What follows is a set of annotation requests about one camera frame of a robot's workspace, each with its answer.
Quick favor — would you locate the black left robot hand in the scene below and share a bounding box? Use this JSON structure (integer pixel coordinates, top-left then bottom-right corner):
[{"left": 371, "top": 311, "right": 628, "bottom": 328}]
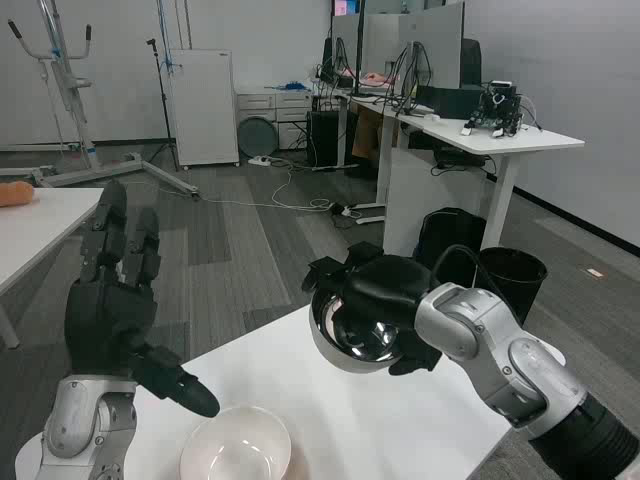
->
[{"left": 64, "top": 179, "right": 221, "bottom": 419}]

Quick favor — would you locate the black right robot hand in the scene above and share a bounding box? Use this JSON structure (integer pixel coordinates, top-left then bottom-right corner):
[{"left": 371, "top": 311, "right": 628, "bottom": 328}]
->
[{"left": 301, "top": 241, "right": 444, "bottom": 377}]

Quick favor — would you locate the metal bowl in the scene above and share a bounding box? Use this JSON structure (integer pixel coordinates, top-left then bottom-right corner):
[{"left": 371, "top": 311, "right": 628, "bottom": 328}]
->
[{"left": 308, "top": 285, "right": 404, "bottom": 374}]

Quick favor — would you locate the white ceramic bowl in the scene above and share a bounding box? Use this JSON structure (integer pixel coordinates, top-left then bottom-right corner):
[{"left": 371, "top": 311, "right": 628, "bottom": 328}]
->
[{"left": 179, "top": 405, "right": 293, "bottom": 480}]

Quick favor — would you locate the black floor power strip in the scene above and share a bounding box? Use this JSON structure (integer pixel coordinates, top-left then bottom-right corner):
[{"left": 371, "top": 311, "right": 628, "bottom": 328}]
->
[{"left": 328, "top": 201, "right": 362, "bottom": 220}]

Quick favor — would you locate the black trash bin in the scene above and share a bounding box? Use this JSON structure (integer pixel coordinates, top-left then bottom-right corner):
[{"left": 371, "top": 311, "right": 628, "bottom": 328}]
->
[{"left": 478, "top": 246, "right": 549, "bottom": 327}]

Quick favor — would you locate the black under-desk power box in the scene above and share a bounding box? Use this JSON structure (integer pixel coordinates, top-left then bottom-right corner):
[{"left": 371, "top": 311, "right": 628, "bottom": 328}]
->
[{"left": 431, "top": 146, "right": 488, "bottom": 171}]

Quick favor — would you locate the brown cardboard box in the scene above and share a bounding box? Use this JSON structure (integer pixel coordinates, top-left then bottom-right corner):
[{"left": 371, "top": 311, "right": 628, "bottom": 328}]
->
[{"left": 351, "top": 106, "right": 385, "bottom": 159}]

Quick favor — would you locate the orange bread loaf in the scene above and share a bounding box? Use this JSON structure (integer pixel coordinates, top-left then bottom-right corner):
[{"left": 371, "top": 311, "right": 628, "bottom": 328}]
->
[{"left": 0, "top": 181, "right": 41, "bottom": 209}]

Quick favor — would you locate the black computer tower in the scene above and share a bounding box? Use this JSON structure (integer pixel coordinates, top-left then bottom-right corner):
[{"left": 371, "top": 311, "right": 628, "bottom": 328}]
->
[{"left": 305, "top": 109, "right": 347, "bottom": 169}]

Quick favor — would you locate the black box on desk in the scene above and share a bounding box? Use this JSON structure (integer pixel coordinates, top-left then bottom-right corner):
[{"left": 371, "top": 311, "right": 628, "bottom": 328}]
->
[{"left": 415, "top": 84, "right": 484, "bottom": 120}]

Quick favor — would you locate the long white office desk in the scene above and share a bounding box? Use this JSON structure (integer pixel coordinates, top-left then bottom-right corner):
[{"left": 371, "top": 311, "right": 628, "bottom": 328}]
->
[{"left": 344, "top": 87, "right": 586, "bottom": 259}]

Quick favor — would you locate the grey round tray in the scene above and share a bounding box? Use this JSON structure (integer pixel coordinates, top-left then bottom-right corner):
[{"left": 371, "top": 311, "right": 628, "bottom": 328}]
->
[{"left": 237, "top": 115, "right": 278, "bottom": 157}]

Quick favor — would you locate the grey drawer cabinet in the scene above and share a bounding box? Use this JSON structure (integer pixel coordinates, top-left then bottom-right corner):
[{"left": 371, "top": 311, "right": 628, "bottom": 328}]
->
[{"left": 235, "top": 88, "right": 315, "bottom": 151}]

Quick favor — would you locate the small black desktop robot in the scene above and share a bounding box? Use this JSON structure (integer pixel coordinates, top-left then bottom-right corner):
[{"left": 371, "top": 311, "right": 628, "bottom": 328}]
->
[{"left": 461, "top": 79, "right": 527, "bottom": 139}]

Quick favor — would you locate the black tripod stand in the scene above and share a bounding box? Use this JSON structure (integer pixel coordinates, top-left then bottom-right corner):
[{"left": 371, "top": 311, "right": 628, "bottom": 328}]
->
[{"left": 145, "top": 38, "right": 182, "bottom": 172}]

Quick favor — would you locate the white tall cabinet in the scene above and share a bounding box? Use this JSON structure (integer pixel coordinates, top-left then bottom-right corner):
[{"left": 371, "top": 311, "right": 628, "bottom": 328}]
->
[{"left": 166, "top": 48, "right": 241, "bottom": 169}]

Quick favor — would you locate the black office chair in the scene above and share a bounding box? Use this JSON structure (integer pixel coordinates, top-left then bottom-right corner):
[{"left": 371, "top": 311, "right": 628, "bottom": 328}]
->
[{"left": 459, "top": 37, "right": 483, "bottom": 92}]

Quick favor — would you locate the black upright pole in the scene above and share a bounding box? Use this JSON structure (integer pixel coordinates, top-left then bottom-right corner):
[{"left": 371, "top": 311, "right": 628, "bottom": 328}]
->
[{"left": 348, "top": 0, "right": 372, "bottom": 98}]

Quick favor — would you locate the grey desk partition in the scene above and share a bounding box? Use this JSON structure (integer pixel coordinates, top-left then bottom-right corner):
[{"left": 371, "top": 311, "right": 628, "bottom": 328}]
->
[{"left": 331, "top": 1, "right": 467, "bottom": 92}]

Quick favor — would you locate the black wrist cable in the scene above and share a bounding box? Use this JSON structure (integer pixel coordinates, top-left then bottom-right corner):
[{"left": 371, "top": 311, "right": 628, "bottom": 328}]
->
[{"left": 431, "top": 244, "right": 485, "bottom": 292}]

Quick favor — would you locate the white floor cable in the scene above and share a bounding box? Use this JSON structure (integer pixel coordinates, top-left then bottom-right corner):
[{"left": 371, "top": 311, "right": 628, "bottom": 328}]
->
[{"left": 198, "top": 163, "right": 335, "bottom": 212}]

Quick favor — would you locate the white gantry frame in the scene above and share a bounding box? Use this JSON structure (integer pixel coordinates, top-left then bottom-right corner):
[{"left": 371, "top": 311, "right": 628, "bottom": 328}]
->
[{"left": 0, "top": 0, "right": 202, "bottom": 202}]

